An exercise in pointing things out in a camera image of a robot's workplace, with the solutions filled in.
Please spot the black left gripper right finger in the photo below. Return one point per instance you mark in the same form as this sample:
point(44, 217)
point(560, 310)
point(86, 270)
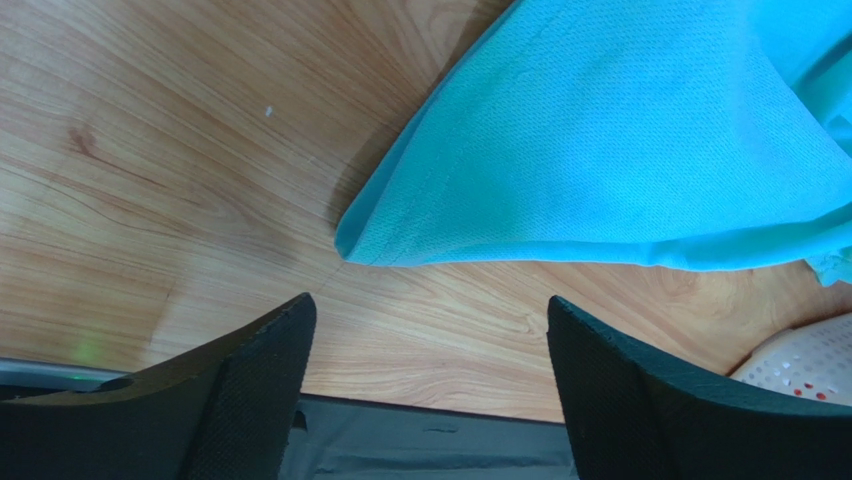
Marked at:
point(633, 411)

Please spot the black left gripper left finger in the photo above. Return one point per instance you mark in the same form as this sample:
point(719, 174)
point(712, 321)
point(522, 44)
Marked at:
point(223, 410)

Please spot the mint green t shirt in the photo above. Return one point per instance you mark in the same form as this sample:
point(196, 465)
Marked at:
point(694, 135)

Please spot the white laundry basket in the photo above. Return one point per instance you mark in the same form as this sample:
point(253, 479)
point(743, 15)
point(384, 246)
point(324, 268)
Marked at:
point(811, 362)

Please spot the aluminium front rail frame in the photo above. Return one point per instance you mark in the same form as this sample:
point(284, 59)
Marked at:
point(51, 376)

